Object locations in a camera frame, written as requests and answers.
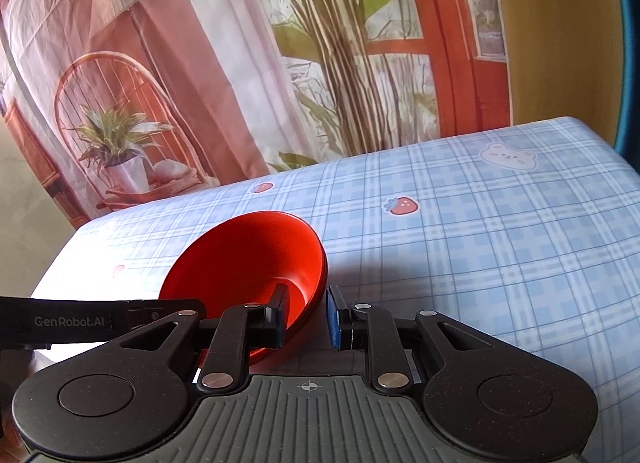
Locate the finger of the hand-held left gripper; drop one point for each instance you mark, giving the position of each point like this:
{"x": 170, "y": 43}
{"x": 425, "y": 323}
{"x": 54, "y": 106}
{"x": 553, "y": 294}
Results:
{"x": 160, "y": 307}

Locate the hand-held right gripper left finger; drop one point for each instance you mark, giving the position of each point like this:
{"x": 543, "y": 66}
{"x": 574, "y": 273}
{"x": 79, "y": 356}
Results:
{"x": 278, "y": 315}

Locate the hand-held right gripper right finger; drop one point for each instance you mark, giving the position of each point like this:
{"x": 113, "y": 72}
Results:
{"x": 334, "y": 318}

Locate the red bowl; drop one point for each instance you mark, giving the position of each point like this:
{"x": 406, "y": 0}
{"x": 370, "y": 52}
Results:
{"x": 240, "y": 258}

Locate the blue checked tablecloth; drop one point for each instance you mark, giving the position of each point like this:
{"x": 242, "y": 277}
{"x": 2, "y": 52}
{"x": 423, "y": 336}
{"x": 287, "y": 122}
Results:
{"x": 450, "y": 243}

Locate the printed backdrop cloth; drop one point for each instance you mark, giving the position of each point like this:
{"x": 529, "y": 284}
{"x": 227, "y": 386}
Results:
{"x": 200, "y": 68}

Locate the blue curtain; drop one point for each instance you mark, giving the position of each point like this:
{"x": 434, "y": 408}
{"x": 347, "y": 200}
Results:
{"x": 631, "y": 93}

